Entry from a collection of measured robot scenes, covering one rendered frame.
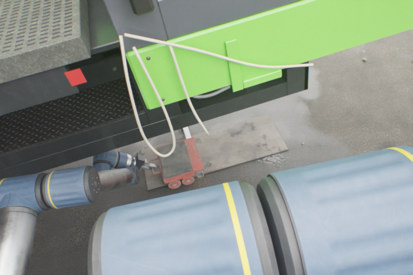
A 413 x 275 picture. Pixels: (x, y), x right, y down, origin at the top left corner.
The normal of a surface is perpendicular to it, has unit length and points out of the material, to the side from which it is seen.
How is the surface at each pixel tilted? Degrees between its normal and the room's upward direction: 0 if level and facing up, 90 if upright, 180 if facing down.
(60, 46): 90
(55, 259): 0
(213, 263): 34
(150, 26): 90
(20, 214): 43
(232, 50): 90
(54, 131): 3
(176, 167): 0
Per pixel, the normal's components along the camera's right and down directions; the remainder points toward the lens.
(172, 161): -0.13, -0.68
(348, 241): 0.11, 0.40
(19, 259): 0.81, -0.40
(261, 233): -0.07, -0.42
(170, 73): 0.26, 0.69
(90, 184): 0.98, -0.16
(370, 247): 0.03, 0.02
